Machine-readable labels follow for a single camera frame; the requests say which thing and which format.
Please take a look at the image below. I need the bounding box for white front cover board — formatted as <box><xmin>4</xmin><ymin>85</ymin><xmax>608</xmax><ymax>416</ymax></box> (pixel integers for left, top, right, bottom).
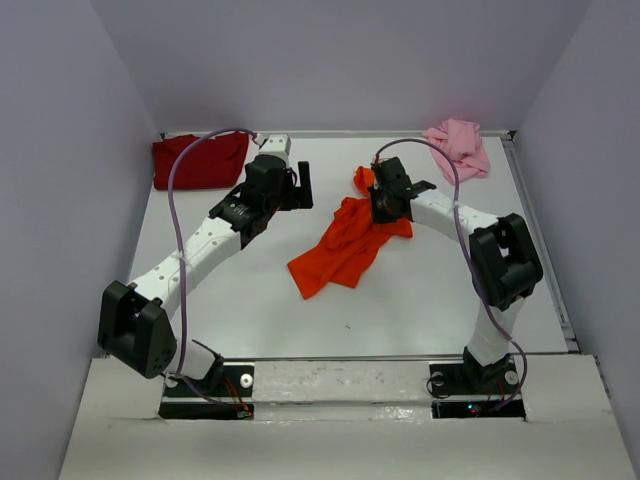
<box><xmin>61</xmin><ymin>355</ymin><xmax>634</xmax><ymax>479</ymax></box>

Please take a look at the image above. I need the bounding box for dark red folded t-shirt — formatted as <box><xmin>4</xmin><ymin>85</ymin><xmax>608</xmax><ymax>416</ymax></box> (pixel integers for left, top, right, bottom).
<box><xmin>152</xmin><ymin>133</ymin><xmax>249</xmax><ymax>191</ymax></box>

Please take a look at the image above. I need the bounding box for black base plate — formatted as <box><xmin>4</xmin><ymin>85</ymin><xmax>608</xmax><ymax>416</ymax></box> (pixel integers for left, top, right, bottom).
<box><xmin>158</xmin><ymin>361</ymin><xmax>255</xmax><ymax>421</ymax></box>
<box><xmin>425</xmin><ymin>357</ymin><xmax>526</xmax><ymax>420</ymax></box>

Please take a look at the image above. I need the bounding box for pink crumpled t-shirt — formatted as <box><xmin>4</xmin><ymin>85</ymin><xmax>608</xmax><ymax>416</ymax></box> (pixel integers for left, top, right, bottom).
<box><xmin>422</xmin><ymin>119</ymin><xmax>491</xmax><ymax>183</ymax></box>

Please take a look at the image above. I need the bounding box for orange t-shirt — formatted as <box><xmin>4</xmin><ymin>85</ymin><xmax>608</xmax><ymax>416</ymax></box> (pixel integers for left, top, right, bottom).
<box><xmin>287</xmin><ymin>166</ymin><xmax>413</xmax><ymax>300</ymax></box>

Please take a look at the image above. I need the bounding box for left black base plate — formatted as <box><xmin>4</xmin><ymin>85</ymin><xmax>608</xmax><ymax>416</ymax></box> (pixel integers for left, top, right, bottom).
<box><xmin>158</xmin><ymin>361</ymin><xmax>255</xmax><ymax>421</ymax></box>

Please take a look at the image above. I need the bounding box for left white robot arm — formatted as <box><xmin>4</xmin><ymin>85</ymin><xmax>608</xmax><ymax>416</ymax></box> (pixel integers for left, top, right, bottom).
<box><xmin>97</xmin><ymin>154</ymin><xmax>313</xmax><ymax>395</ymax></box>

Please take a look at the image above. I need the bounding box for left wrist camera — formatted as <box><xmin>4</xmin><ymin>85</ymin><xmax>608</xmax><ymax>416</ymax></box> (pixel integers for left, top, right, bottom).
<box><xmin>258</xmin><ymin>134</ymin><xmax>291</xmax><ymax>162</ymax></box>

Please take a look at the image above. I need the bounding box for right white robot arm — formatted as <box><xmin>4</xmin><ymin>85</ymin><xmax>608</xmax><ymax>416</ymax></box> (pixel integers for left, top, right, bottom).
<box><xmin>369</xmin><ymin>157</ymin><xmax>543</xmax><ymax>399</ymax></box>

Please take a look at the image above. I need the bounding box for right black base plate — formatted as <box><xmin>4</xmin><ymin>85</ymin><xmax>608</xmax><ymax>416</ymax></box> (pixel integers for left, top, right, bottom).
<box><xmin>425</xmin><ymin>357</ymin><xmax>526</xmax><ymax>420</ymax></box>

